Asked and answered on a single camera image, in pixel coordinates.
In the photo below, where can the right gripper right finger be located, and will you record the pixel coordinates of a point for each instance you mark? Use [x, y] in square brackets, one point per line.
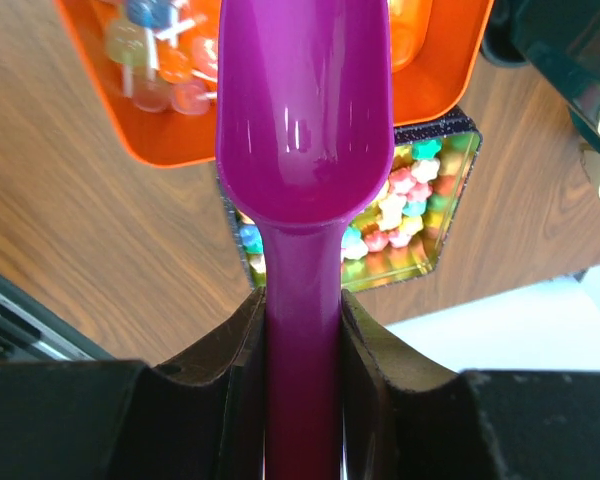
[408, 417]

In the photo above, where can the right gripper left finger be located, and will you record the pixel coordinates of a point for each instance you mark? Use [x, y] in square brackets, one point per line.
[199, 415]

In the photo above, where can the star candy tin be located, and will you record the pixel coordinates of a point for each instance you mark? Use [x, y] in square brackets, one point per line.
[401, 234]

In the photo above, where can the purple plastic scoop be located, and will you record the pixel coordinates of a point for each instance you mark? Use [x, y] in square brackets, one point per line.
[304, 141]

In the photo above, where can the orange plastic candy box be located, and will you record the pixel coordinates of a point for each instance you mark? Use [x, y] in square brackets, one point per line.
[426, 89]

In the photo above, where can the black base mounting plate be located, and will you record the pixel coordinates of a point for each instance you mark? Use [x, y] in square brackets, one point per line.
[30, 332]

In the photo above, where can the black serving tray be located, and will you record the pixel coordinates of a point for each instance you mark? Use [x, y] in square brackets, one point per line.
[496, 45]

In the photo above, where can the dark green mug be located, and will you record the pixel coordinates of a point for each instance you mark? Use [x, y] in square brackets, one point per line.
[561, 39]

